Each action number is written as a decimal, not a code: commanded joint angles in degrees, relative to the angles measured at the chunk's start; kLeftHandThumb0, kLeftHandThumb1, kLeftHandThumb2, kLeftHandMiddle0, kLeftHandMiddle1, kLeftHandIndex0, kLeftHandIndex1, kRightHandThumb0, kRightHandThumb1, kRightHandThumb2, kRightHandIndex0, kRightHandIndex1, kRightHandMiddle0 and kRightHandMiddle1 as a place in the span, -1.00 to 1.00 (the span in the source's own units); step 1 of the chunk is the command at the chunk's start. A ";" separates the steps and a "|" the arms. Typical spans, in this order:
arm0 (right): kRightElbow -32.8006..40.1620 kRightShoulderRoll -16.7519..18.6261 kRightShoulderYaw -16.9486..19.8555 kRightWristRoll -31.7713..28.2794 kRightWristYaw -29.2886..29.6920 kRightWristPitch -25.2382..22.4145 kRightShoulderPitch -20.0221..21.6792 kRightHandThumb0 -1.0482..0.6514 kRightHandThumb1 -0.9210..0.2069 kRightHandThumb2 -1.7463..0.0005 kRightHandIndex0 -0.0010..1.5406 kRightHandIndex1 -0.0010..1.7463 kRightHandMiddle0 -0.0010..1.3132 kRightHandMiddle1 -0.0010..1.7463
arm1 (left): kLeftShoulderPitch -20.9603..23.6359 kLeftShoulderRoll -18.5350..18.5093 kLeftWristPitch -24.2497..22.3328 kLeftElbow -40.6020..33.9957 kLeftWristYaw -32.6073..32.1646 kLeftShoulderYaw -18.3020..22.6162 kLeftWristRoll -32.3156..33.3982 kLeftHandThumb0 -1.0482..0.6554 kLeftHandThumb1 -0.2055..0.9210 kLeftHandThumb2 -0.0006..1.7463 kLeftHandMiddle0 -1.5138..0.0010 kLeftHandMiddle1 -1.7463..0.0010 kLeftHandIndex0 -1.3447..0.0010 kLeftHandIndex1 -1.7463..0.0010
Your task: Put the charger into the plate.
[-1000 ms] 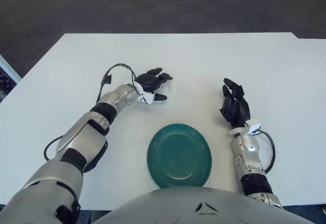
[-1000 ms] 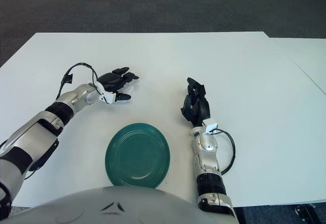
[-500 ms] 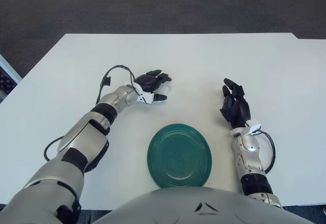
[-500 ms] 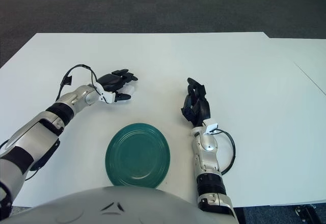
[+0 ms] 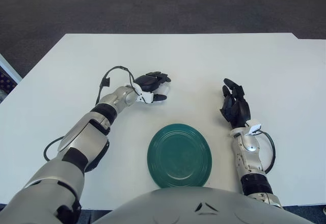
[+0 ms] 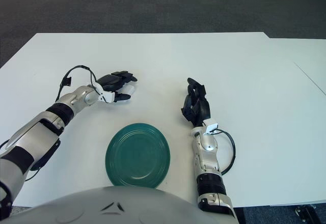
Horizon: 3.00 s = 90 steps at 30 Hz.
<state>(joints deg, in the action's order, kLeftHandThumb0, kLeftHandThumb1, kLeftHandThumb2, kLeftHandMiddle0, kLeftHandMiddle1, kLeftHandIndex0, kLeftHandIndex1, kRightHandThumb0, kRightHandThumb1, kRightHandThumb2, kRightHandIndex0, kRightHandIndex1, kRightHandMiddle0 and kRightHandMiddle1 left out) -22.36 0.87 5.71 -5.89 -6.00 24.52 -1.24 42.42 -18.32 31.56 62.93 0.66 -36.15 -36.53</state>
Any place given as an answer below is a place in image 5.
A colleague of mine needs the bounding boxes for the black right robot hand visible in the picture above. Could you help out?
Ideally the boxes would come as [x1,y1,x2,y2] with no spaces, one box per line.
[219,78,252,129]

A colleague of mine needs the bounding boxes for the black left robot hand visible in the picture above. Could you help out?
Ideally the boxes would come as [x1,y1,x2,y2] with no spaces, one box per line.
[132,70,172,104]

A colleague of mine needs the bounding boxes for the white charger block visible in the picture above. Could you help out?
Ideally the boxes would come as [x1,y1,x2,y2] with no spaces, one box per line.
[156,85,171,97]

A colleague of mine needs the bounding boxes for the teal green round plate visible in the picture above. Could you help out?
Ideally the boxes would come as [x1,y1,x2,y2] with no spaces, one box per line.
[147,123,213,189]

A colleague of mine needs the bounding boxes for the grey robot torso shell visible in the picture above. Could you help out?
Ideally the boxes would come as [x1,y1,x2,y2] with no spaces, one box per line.
[93,186,316,224]

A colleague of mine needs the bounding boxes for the white furniture panel edge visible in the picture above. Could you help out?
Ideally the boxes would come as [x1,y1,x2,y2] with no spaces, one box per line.
[0,53,23,82]

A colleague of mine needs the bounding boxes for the dark dotted mat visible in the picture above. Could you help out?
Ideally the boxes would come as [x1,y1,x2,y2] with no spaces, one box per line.
[0,66,19,92]

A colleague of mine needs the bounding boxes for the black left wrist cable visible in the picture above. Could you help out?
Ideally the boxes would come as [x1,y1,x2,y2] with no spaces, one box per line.
[43,66,140,161]

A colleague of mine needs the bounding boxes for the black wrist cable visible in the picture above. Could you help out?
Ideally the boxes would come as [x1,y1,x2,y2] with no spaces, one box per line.
[43,66,140,161]
[257,130,276,175]

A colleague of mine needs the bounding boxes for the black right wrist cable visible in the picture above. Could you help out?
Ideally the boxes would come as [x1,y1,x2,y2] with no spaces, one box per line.
[257,130,276,175]

